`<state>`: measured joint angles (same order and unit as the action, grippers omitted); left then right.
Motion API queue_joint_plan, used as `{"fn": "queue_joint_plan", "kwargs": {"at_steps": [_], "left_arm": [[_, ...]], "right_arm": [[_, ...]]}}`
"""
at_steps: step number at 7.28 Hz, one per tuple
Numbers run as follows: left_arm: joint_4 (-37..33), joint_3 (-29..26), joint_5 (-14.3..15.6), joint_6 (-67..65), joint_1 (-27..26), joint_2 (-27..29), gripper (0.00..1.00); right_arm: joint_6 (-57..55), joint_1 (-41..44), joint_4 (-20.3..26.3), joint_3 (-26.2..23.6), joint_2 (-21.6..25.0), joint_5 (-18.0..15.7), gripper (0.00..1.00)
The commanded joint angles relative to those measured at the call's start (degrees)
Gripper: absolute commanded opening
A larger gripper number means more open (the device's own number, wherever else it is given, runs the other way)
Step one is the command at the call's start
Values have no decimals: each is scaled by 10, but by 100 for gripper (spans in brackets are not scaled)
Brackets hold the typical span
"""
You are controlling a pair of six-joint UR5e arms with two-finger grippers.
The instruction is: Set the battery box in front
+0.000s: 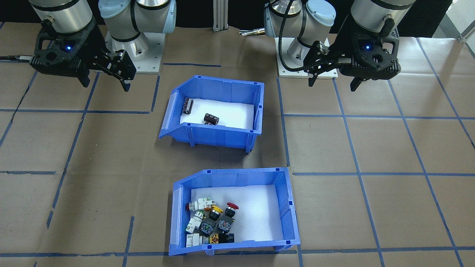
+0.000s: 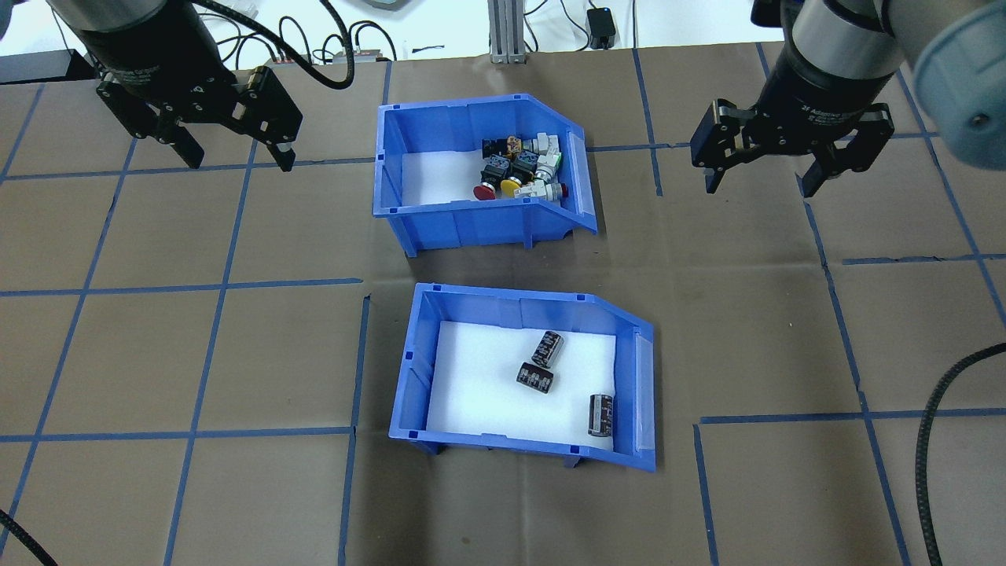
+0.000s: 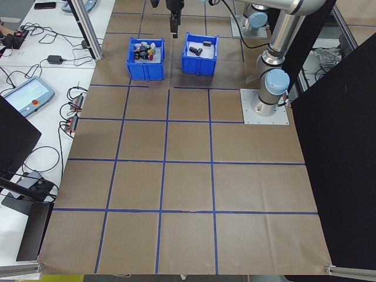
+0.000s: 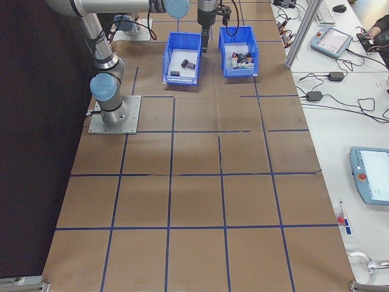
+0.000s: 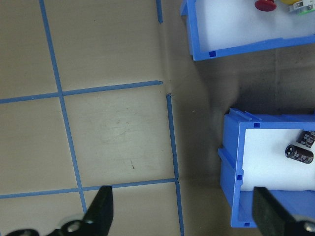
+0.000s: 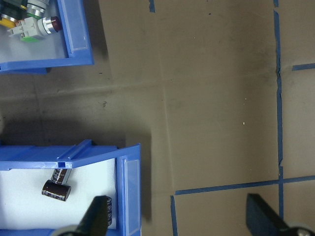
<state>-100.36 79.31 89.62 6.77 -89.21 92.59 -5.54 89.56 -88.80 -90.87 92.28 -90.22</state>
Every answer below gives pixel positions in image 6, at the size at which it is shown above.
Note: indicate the white foam bin liner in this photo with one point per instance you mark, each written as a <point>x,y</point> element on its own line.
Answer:
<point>93,182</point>

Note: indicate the blue capacitor storage bin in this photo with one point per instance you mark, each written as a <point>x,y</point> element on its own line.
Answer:
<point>32,153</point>

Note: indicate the dark brown cylindrical capacitor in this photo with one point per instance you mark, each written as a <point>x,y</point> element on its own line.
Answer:
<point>56,190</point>
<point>60,175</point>
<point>110,209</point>

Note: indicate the blue push-button storage bin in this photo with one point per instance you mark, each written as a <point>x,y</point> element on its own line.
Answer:
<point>73,14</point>

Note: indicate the green push button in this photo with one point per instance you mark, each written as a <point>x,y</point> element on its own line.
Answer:
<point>29,39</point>

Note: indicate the yellow push button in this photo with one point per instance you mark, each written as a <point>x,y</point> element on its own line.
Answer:
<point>6,21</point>

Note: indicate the silver bezel push button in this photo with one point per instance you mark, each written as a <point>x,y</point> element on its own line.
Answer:
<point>37,7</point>

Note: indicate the red push button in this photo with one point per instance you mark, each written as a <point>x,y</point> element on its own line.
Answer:
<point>49,24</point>

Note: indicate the black switch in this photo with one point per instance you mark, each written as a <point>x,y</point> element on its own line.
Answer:
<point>11,8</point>

